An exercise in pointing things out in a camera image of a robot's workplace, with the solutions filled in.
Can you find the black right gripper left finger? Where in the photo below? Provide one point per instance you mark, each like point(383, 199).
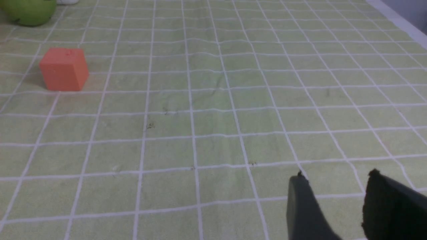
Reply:
point(305, 220)

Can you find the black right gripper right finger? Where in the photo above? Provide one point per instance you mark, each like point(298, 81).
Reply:
point(393, 211)

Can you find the green apple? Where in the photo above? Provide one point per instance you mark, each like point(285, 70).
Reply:
point(28, 12)

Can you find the green checkered tablecloth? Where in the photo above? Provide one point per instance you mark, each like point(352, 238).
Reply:
point(196, 113)

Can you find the orange cube block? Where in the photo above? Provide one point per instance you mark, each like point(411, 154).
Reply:
point(64, 69)

